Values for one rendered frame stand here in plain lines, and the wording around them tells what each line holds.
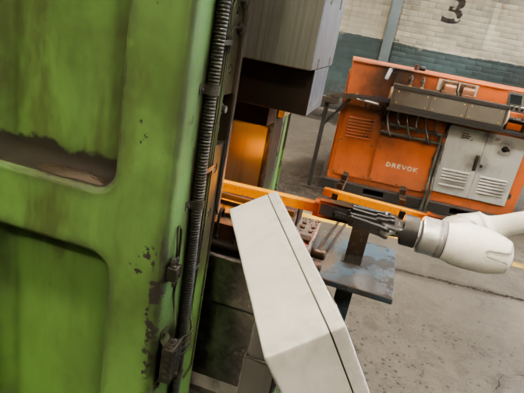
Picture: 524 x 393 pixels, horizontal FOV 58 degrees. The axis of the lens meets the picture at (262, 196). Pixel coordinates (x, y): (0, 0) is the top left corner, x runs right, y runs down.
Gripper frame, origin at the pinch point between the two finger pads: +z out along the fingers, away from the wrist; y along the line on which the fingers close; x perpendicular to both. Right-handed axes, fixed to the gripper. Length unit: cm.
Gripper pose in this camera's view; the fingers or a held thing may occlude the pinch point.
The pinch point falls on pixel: (334, 210)
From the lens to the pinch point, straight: 118.1
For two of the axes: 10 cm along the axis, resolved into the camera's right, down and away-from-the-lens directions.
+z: -9.5, -2.6, 2.0
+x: 1.8, -9.2, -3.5
